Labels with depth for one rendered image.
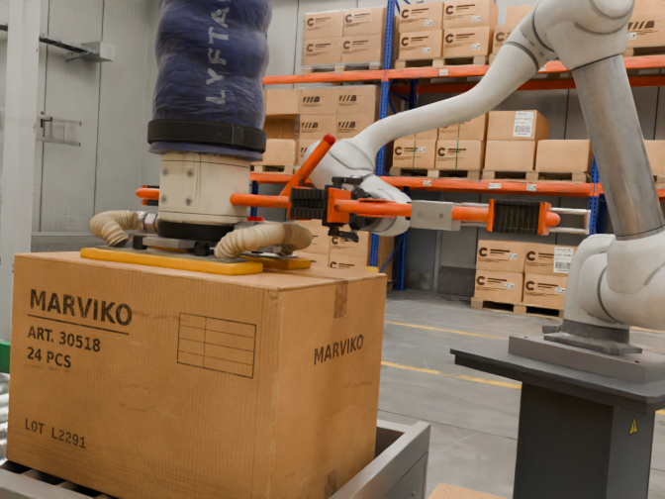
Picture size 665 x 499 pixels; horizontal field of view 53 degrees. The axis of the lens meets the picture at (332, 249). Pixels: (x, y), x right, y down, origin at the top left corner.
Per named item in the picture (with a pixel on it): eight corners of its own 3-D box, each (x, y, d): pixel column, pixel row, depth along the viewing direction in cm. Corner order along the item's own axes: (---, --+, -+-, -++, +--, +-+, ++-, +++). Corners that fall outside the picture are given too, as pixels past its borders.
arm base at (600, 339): (558, 336, 178) (561, 315, 178) (643, 353, 162) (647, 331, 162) (525, 336, 165) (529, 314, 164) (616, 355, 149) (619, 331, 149)
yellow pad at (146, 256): (78, 258, 123) (79, 232, 123) (117, 256, 132) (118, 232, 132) (233, 276, 109) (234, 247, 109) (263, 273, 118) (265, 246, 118)
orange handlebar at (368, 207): (88, 198, 137) (89, 181, 137) (180, 204, 164) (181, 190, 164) (556, 231, 99) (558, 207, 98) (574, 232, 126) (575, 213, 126)
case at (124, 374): (5, 459, 127) (13, 252, 125) (151, 411, 163) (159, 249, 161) (266, 550, 100) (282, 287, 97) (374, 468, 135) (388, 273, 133)
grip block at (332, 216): (284, 219, 116) (287, 185, 115) (310, 220, 125) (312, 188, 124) (328, 222, 112) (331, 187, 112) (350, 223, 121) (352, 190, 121)
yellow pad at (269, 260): (146, 255, 140) (148, 232, 140) (176, 254, 150) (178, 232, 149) (287, 271, 126) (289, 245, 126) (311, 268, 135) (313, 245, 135)
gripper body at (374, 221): (386, 190, 135) (369, 187, 126) (383, 232, 135) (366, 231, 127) (352, 188, 138) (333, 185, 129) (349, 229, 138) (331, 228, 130)
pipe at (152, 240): (87, 239, 125) (89, 208, 124) (172, 239, 148) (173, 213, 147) (240, 254, 111) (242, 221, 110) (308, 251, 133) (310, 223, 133)
